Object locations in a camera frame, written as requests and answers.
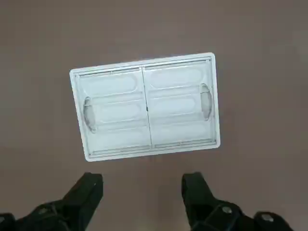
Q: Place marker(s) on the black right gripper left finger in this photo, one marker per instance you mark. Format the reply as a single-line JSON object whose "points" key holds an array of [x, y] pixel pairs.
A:
{"points": [[79, 199]]}

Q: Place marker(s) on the white folding storage box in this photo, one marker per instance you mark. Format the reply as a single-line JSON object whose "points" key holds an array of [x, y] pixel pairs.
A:
{"points": [[144, 106]]}

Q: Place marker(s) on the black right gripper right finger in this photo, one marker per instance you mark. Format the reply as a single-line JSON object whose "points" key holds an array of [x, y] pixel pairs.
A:
{"points": [[199, 199]]}

